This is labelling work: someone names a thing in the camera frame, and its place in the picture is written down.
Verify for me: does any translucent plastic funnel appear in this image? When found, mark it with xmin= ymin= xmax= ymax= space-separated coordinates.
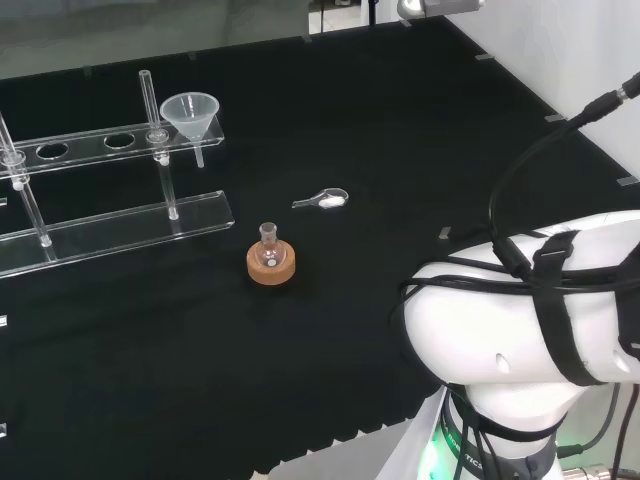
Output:
xmin=159 ymin=92 xmax=221 ymax=169

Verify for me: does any round cork ring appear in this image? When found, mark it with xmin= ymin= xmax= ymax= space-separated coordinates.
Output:
xmin=246 ymin=241 xmax=298 ymax=288

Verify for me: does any clear acrylic funnel stand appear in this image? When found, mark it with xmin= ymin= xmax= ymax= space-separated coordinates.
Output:
xmin=0 ymin=69 xmax=236 ymax=279

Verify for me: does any small round-bottom glass flask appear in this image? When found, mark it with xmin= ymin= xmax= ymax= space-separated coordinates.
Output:
xmin=255 ymin=221 xmax=287 ymax=270

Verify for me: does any grey device on tripod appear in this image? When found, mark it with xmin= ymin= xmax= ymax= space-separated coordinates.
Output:
xmin=397 ymin=0 xmax=487 ymax=18

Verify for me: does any black cable with plug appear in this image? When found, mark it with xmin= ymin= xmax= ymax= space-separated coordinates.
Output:
xmin=487 ymin=70 xmax=640 ymax=281

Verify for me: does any black bench cloth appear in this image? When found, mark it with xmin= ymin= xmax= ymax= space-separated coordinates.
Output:
xmin=0 ymin=14 xmax=640 ymax=480

